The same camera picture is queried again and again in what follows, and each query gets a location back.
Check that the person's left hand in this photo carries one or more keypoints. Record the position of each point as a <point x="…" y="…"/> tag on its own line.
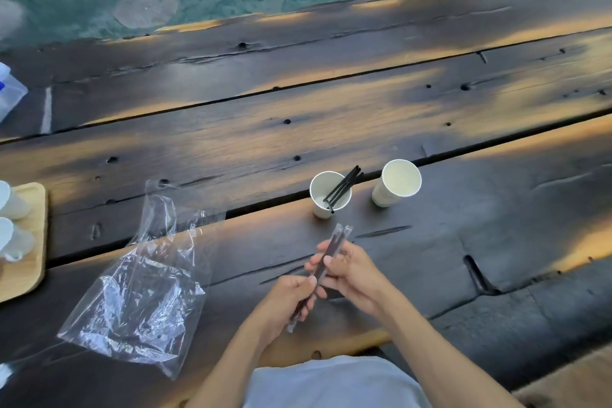
<point x="279" y="305"/>

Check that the person's right hand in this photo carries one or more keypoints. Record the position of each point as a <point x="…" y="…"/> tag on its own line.
<point x="361" y="278"/>

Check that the person's right thumb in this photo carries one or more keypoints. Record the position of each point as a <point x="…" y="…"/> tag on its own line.
<point x="335" y="278"/>

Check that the person's left thumb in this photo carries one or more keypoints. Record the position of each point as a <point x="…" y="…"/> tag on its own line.
<point x="302" y="281"/>

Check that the plastic-wrapped black straw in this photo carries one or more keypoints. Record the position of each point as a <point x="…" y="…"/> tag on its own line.
<point x="345" y="235"/>
<point x="330" y="255"/>

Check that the person's left forearm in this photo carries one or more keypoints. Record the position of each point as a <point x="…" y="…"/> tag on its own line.
<point x="224" y="364"/>

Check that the person's right forearm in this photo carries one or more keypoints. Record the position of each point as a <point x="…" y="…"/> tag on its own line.
<point x="440" y="355"/>

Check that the white paper cup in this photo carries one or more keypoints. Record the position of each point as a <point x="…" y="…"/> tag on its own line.
<point x="397" y="181"/>
<point x="325" y="190"/>

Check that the person's white shirt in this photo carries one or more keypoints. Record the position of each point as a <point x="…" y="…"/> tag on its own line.
<point x="334" y="384"/>

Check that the clear plastic bag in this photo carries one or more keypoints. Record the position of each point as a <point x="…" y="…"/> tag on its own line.
<point x="138" y="293"/>

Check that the wooden bench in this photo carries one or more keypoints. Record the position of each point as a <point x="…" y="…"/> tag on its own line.
<point x="569" y="384"/>

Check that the wooden tray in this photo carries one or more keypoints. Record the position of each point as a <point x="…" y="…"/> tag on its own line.
<point x="33" y="250"/>

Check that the white mug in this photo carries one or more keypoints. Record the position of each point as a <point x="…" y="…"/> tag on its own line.
<point x="12" y="204"/>
<point x="16" y="240"/>

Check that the white paper strip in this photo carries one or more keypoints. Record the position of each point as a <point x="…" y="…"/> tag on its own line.
<point x="46" y="111"/>

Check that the small white object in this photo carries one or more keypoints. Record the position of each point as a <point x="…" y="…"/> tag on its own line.
<point x="5" y="375"/>

